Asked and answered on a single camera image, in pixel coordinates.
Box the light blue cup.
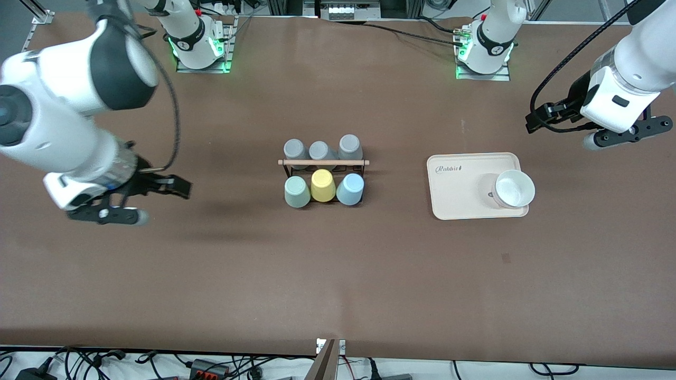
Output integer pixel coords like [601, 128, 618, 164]
[336, 173, 365, 206]

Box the grey cup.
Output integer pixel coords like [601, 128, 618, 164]
[338, 134, 364, 160]
[308, 140, 339, 162]
[284, 138, 308, 170]

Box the black wire cup rack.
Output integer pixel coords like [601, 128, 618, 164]
[278, 157, 370, 205]

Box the beige plastic tray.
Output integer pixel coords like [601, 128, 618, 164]
[427, 153, 530, 221]

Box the black adapter with red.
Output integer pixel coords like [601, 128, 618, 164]
[190, 358, 231, 378]

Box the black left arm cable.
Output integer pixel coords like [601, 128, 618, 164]
[528, 0, 642, 132]

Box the grey support post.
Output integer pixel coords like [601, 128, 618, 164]
[304, 339, 339, 380]

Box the black power brick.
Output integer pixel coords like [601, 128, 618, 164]
[15, 366, 58, 380]

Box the yellow cup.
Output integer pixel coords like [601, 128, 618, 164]
[310, 169, 337, 203]

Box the black aluminium frame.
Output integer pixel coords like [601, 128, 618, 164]
[267, 0, 423, 19]

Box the black cable on table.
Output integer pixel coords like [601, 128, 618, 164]
[338, 18, 468, 47]

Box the white power strip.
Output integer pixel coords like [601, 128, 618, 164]
[327, 3, 366, 21]

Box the pale green cup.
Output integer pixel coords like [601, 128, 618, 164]
[284, 176, 311, 208]

